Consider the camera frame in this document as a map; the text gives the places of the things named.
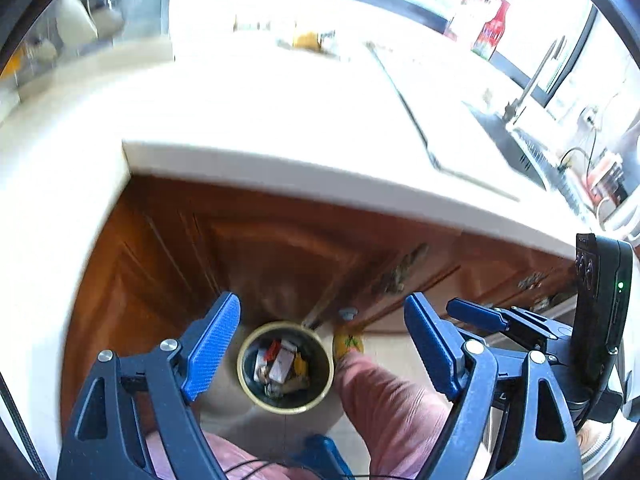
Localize red plastic bottle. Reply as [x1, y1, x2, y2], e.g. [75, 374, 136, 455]
[472, 0, 512, 62]

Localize wooden kitchen cabinet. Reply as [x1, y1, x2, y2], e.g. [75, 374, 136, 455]
[60, 175, 581, 426]

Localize white jug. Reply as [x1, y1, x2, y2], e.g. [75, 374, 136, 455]
[54, 0, 99, 45]

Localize steel kitchen sink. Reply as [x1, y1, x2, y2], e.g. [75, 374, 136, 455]
[465, 100, 593, 213]

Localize steel faucet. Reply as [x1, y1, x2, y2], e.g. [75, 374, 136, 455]
[501, 35, 569, 125]

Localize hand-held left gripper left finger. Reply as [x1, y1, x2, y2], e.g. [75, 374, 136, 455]
[57, 291, 242, 480]

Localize glass jar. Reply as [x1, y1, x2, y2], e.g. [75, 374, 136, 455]
[589, 154, 631, 207]

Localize white round rim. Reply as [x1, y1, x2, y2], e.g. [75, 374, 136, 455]
[580, 422, 633, 480]

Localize white carton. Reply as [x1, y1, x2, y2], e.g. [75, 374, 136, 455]
[270, 350, 297, 380]

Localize yellow slipper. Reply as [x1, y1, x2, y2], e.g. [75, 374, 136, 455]
[332, 329, 365, 361]

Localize black thin cable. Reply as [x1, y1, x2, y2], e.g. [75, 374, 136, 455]
[220, 460, 373, 480]

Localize white board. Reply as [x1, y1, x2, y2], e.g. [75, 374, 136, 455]
[366, 41, 522, 204]

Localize blue trash bin cream rim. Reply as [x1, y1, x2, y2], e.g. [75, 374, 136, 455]
[236, 321, 335, 415]

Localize person's pink trouser legs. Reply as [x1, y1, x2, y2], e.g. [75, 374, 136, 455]
[332, 351, 493, 480]

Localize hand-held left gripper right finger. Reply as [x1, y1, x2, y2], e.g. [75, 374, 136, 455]
[404, 293, 583, 480]

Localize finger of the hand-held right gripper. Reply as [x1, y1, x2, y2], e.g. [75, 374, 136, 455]
[446, 298, 553, 340]
[502, 307, 573, 342]

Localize black power cable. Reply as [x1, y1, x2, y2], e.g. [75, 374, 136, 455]
[556, 146, 602, 183]

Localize person's left leg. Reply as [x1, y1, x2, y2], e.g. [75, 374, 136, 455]
[145, 430, 301, 480]

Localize leaf-shaped metal cabinet handle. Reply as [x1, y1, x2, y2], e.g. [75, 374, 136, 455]
[517, 271, 548, 291]
[372, 242, 431, 293]

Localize yellow item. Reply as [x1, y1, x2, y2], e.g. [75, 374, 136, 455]
[291, 30, 322, 52]

